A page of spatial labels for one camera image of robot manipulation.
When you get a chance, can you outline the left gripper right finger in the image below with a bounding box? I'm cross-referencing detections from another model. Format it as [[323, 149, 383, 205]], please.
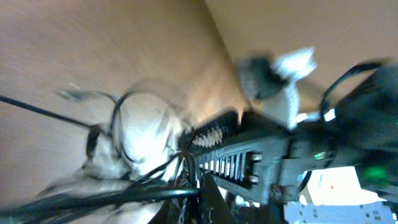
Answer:
[[200, 173, 237, 224]]

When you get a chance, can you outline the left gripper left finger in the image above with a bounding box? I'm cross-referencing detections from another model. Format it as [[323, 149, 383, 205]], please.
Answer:
[[148, 186, 199, 224]]

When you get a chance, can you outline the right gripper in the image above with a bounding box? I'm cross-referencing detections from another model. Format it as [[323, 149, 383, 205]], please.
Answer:
[[177, 110, 334, 205]]

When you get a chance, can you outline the black USB cable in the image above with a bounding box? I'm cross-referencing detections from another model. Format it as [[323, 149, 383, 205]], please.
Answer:
[[55, 86, 200, 187]]

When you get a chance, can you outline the black thin split cable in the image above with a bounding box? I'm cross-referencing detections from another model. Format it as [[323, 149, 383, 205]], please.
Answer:
[[0, 94, 113, 138]]

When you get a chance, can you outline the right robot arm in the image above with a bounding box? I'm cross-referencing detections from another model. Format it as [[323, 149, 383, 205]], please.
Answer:
[[178, 60, 397, 204]]

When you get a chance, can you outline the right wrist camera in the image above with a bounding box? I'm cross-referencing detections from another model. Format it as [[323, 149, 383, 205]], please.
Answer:
[[235, 47, 317, 129]]

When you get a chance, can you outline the left camera cable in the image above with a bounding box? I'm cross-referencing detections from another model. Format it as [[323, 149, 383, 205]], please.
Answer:
[[0, 186, 200, 218]]

